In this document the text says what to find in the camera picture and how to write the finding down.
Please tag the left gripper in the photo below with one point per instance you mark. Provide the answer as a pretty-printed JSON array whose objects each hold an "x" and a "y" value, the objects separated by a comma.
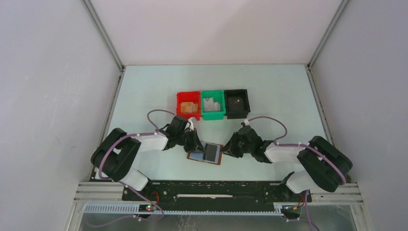
[{"x": 195, "y": 142}]

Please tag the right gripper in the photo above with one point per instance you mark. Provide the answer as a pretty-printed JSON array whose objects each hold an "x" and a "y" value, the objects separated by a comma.
[{"x": 230, "y": 148}]

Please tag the brown leather card holder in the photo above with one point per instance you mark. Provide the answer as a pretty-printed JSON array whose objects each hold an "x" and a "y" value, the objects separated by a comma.
[{"x": 196, "y": 156}]

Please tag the grey credit card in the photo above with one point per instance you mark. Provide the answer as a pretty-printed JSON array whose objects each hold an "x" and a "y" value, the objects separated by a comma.
[{"x": 211, "y": 152}]

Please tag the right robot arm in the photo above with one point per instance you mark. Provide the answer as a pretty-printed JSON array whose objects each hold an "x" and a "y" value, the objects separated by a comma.
[{"x": 324, "y": 166}]

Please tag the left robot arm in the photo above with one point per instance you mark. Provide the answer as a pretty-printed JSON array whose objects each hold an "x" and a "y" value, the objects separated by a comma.
[{"x": 115, "y": 157}]

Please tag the orange cards in red bin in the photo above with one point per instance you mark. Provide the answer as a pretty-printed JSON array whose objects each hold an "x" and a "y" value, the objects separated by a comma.
[{"x": 188, "y": 107}]

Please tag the white cards in green bin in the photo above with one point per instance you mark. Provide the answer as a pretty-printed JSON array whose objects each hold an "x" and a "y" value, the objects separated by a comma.
[{"x": 210, "y": 105}]

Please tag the red plastic bin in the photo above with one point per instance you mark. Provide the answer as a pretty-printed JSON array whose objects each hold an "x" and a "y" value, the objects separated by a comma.
[{"x": 191, "y": 96}]

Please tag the green plastic bin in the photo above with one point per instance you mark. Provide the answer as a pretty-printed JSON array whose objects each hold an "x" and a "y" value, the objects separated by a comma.
[{"x": 218, "y": 96}]

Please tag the black plastic bin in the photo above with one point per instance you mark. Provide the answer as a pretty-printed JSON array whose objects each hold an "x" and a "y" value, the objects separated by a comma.
[{"x": 237, "y": 93}]

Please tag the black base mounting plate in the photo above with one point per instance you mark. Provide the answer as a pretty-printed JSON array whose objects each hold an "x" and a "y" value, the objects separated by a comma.
[{"x": 220, "y": 195}]

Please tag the aluminium frame rails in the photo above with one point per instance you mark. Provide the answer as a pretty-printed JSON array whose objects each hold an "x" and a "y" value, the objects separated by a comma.
[{"x": 105, "y": 198}]

